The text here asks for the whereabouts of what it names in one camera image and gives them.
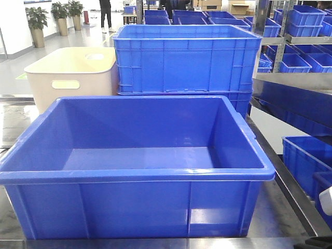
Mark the large blue target bin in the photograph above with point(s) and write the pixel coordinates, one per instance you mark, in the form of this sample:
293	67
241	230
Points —
109	167

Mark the blue bin beside target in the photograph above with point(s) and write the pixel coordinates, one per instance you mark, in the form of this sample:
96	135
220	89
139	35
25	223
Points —
304	156

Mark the tall blue crate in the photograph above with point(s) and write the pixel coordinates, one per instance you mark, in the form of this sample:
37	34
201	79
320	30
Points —
180	59

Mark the beige plastic tub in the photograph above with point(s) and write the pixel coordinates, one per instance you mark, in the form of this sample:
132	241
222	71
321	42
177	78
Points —
73	71

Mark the standing person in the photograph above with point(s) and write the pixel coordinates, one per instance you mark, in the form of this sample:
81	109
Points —
105	7

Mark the potted plant right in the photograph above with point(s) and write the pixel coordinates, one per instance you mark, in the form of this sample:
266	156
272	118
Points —
75	9

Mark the potted plant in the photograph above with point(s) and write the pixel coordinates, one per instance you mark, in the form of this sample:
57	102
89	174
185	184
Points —
60	13
75	9
37	20

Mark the potted plant middle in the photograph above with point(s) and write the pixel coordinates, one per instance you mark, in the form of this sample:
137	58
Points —
60	13

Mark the potted plant left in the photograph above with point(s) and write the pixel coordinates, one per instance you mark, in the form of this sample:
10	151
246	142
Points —
37	20

